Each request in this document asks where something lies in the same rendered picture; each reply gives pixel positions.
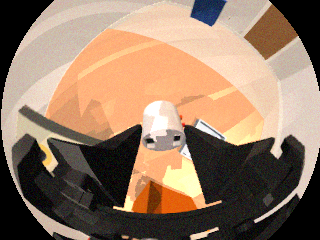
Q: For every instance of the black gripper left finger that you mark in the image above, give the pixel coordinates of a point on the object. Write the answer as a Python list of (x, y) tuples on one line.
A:
[(109, 163)]

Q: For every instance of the white square tray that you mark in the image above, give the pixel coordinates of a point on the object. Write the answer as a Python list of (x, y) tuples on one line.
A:
[(203, 126)]

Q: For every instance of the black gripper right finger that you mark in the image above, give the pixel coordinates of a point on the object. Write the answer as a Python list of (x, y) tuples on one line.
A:
[(218, 162)]

